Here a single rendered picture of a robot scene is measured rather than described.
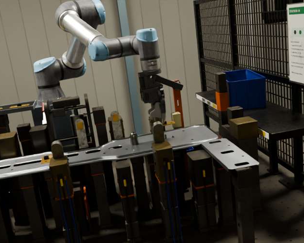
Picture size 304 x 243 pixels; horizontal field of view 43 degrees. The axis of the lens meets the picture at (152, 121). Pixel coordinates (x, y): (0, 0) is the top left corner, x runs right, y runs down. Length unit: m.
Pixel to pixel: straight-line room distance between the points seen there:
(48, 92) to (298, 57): 1.22
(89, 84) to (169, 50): 0.94
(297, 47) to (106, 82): 2.86
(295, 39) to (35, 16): 3.02
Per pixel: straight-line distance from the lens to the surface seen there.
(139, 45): 1.44
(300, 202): 1.65
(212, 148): 1.38
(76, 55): 2.02
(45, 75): 2.07
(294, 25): 1.62
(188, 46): 4.29
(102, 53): 1.44
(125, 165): 1.34
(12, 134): 1.67
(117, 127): 1.64
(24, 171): 1.46
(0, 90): 4.28
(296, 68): 1.63
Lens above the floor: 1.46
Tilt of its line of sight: 15 degrees down
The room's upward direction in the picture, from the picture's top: 7 degrees counter-clockwise
